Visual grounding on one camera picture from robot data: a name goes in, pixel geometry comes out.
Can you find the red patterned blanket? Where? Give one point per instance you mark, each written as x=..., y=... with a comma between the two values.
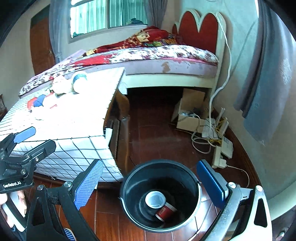
x=148, y=37

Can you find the grey hanging curtain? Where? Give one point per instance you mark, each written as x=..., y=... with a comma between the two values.
x=266, y=88

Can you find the red heart-shaped headboard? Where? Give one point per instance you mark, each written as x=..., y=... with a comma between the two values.
x=202, y=31

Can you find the grey window curtain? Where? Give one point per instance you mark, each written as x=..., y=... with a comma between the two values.
x=58, y=28

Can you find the bed with floral quilt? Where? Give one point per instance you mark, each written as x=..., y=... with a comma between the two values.
x=172, y=65

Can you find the window with green curtain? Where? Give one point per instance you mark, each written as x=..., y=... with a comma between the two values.
x=90, y=17

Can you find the person's left hand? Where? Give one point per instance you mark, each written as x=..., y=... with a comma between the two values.
x=14, y=209

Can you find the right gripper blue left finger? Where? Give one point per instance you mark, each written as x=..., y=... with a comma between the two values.
x=85, y=183

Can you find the red paper cup in bin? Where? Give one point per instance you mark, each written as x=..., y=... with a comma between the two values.
x=157, y=201

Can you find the red plastic bag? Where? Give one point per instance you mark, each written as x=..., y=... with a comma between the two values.
x=30, y=103

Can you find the black round trash bin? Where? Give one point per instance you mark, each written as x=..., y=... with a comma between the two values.
x=177, y=182

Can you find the blue knitted cloth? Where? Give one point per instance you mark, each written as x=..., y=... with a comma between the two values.
x=39, y=101

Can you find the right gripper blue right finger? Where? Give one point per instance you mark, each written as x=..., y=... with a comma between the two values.
x=214, y=183

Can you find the white grid tablecloth table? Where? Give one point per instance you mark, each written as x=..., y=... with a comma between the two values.
x=75, y=122

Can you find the white power strip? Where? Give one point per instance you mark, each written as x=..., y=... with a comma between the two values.
x=222, y=154

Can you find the cardboard box under bed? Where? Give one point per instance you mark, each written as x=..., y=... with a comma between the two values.
x=189, y=111

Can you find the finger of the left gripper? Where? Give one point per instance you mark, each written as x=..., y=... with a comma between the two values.
x=25, y=134
x=41, y=151

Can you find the blue white paper cup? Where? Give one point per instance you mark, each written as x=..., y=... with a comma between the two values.
x=79, y=79

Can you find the dark wooden door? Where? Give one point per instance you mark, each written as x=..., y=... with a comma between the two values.
x=41, y=50

